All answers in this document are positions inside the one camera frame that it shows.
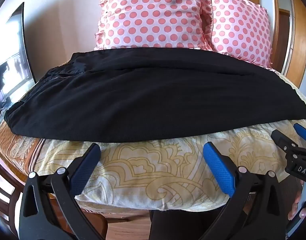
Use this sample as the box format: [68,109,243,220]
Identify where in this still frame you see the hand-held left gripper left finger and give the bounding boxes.
[20,143,111,240]

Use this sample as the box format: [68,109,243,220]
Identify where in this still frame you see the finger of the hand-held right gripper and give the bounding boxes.
[293,123,306,143]
[271,129,306,157]

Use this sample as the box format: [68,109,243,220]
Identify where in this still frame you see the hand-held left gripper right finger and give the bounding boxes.
[200,142,289,240]

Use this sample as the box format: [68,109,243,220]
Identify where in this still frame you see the black pants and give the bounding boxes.
[4,47,306,142]

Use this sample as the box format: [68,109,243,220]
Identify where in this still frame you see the person's right hand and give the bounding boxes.
[288,191,306,221]

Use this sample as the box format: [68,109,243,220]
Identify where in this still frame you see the cream patterned bedspread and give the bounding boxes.
[40,70,306,213]

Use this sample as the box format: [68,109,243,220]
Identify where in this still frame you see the person's leg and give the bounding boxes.
[148,209,208,240]

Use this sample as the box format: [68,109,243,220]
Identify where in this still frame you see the brown patterned bed sheet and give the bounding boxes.
[0,126,153,215]

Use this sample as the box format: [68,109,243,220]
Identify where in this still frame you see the dark wooden chair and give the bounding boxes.
[0,155,25,225]

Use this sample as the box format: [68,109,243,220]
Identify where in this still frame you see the pink polka dot pillow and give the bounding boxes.
[94,0,213,52]
[207,0,274,69]

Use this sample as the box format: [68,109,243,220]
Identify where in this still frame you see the flat screen television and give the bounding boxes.
[0,2,36,110]

